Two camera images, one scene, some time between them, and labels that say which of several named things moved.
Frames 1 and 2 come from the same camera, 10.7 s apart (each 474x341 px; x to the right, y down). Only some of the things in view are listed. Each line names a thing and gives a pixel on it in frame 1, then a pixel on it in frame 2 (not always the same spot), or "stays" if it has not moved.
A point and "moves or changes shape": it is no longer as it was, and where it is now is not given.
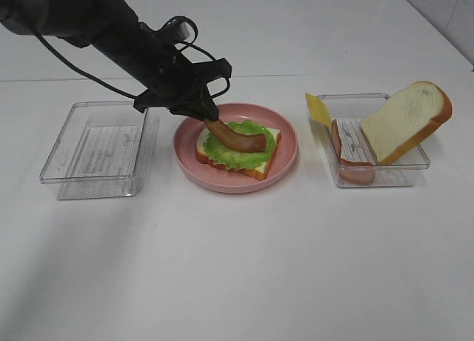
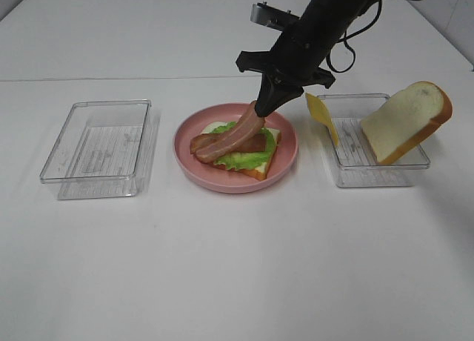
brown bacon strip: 253,142 moves or changes shape
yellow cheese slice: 317,110 stays
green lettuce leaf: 231,159 moves or changes shape
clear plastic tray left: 101,150 stays
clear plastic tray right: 354,162 stays
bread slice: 406,119 stays
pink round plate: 207,176 stays
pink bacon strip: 351,171 to 257,144
